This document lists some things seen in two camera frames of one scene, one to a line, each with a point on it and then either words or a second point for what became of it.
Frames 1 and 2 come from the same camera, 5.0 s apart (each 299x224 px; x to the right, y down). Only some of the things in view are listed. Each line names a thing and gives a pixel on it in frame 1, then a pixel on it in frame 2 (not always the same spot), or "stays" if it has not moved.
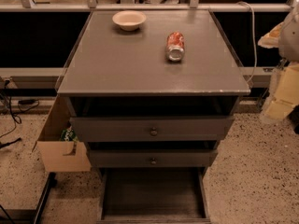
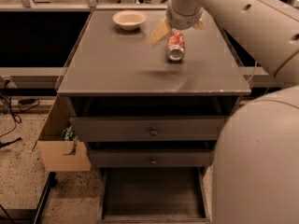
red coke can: (176, 47) stays
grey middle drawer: (152, 157) stays
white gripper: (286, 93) -> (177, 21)
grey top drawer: (151, 129) stays
